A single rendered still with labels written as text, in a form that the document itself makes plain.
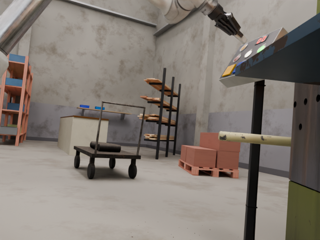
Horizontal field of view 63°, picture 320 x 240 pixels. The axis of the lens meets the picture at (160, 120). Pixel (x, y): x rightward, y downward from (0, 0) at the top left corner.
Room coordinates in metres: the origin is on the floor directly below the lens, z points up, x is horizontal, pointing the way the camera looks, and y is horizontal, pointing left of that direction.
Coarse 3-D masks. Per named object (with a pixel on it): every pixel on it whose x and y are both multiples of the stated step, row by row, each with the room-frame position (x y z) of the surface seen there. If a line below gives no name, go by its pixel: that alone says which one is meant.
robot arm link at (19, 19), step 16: (16, 0) 0.99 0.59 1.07; (32, 0) 1.00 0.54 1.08; (48, 0) 1.05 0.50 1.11; (0, 16) 0.97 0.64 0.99; (16, 16) 0.98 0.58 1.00; (32, 16) 1.02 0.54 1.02; (0, 32) 0.96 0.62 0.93; (16, 32) 0.99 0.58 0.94; (0, 48) 0.97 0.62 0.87; (0, 64) 0.96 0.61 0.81
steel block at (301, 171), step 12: (300, 84) 0.98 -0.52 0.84; (300, 96) 0.97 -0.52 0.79; (312, 96) 0.88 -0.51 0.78; (300, 108) 0.97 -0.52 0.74; (312, 108) 0.88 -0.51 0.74; (300, 120) 0.96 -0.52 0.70; (312, 120) 0.87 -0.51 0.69; (300, 132) 0.96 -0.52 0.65; (312, 132) 0.87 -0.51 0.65; (300, 144) 0.95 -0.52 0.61; (312, 144) 0.87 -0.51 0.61; (300, 156) 0.94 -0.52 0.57; (312, 156) 0.86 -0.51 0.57; (300, 168) 0.94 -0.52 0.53; (312, 168) 0.86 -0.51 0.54; (300, 180) 0.93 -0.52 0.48; (312, 180) 0.85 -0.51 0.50
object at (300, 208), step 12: (288, 192) 1.03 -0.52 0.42; (300, 192) 0.93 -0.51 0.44; (312, 192) 0.85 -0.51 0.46; (288, 204) 1.02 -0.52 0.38; (300, 204) 0.92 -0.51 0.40; (312, 204) 0.84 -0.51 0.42; (288, 216) 1.02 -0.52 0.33; (300, 216) 0.92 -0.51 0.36; (312, 216) 0.84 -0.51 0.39; (288, 228) 1.01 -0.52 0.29; (300, 228) 0.91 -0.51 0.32; (312, 228) 0.84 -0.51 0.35
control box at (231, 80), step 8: (272, 32) 1.35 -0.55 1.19; (280, 32) 1.29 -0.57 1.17; (256, 40) 1.46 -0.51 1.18; (264, 40) 1.37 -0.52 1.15; (272, 40) 1.30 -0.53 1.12; (240, 48) 1.58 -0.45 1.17; (248, 48) 1.48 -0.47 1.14; (256, 48) 1.40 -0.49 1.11; (240, 56) 1.50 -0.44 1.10; (248, 56) 1.41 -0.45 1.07; (232, 64) 1.53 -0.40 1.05; (224, 80) 1.53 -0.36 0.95; (232, 80) 1.48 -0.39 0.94; (240, 80) 1.43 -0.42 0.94; (248, 80) 1.39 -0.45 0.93; (256, 80) 1.34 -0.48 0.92
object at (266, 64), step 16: (304, 32) 0.33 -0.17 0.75; (272, 48) 0.41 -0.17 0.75; (288, 48) 0.37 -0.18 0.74; (304, 48) 0.37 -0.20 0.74; (240, 64) 0.54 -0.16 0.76; (256, 64) 0.47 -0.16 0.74; (272, 64) 0.46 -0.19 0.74; (288, 64) 0.45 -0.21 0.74; (304, 64) 0.44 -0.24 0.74; (288, 80) 0.56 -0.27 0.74; (304, 80) 0.55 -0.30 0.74
